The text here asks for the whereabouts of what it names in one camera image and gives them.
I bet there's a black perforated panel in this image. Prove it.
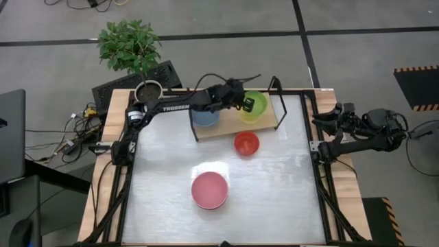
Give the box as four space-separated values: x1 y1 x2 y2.
91 60 183 115

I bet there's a black computer mouse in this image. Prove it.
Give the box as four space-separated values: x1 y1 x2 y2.
8 218 34 247

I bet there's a dark desk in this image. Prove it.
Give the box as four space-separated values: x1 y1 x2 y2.
0 159 92 247

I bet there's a black floor cable bundle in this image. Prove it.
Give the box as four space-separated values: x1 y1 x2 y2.
25 102 104 164

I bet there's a black mat with hazard stripes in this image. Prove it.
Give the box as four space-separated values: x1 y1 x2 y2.
362 197 406 247
393 64 439 113

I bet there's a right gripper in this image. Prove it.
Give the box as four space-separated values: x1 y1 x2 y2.
311 102 365 137

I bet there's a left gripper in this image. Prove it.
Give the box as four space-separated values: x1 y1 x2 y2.
211 78 257 114

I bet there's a large pink bowl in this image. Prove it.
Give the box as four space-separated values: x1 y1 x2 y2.
190 171 230 211

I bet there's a green leafy plant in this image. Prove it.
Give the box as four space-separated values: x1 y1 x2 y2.
97 19 163 78

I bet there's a black aluminium table frame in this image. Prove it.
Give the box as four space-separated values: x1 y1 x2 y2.
73 88 378 247

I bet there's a large blue bowl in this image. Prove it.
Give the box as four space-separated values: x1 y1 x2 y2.
191 108 221 128

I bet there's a round grey stand base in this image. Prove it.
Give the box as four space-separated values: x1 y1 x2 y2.
406 119 439 178

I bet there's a small yellow-green bowl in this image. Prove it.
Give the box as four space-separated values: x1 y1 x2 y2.
238 90 269 125

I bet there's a wooden shelf with black frame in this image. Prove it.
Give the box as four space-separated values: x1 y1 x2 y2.
187 75 288 143

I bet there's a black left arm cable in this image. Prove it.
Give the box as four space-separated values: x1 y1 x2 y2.
194 72 262 92

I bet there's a dark grey flat panel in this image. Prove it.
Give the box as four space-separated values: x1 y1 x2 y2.
0 89 27 185

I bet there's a small red-orange bowl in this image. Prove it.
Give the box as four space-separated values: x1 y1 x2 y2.
233 130 261 157

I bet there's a white plant pot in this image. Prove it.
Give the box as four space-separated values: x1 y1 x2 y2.
133 79 164 104

